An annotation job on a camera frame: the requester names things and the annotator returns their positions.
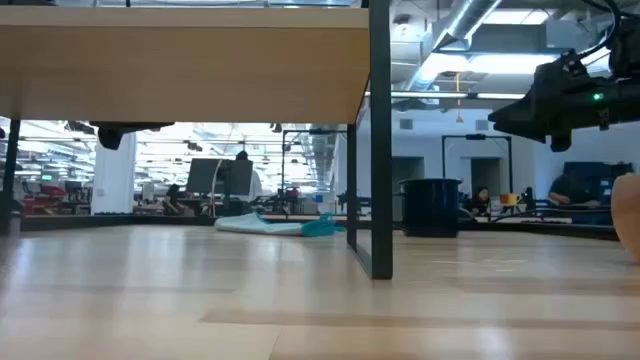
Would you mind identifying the black metal station frame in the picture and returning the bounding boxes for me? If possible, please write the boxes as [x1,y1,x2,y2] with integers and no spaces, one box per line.
[280,128,349,216]
[441,133,515,197]

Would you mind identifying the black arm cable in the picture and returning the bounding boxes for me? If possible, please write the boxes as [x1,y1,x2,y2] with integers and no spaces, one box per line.
[577,0,623,61]

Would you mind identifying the white pillar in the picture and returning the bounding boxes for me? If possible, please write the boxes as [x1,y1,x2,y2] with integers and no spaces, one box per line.
[90,130,138,216]

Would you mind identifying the small grey cylinder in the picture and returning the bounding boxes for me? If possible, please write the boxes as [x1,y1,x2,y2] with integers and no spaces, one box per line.
[6,209,23,237]

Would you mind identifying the wooden shelf with black frame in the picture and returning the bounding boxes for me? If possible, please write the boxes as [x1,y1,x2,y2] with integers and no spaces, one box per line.
[0,0,394,281]

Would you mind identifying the white cloth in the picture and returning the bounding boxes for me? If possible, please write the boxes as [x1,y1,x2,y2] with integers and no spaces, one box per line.
[214,211,306,237]

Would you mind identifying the red equipment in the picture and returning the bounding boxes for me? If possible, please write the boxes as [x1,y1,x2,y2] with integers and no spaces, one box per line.
[21,185,67,216]

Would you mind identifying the person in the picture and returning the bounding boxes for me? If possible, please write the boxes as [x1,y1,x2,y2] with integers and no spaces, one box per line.
[467,186,494,218]
[234,149,265,202]
[546,171,602,210]
[163,183,195,218]

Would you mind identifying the silver ceiling duct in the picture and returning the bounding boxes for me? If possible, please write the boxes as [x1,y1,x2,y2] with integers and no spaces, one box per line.
[399,0,504,104]

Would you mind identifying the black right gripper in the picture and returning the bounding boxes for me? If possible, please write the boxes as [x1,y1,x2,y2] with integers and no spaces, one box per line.
[487,49,640,153]

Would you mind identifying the dark computer monitors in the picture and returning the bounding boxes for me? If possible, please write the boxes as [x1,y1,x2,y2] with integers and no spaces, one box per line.
[185,158,254,197]

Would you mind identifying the yellow hanging pendant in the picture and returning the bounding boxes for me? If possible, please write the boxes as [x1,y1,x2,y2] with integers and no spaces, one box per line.
[454,72,464,124]

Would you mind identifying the black table edge rail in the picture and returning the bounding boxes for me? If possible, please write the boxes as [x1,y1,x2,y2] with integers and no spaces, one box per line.
[19,213,621,242]

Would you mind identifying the light wooden shelf board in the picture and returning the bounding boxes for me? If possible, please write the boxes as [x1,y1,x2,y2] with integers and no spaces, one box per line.
[0,5,371,125]

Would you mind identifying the long ceiling strip light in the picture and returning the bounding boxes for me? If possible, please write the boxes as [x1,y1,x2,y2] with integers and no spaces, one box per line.
[363,90,527,100]

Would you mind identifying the blue bin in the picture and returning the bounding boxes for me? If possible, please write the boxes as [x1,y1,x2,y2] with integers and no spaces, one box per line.
[563,160,635,226]

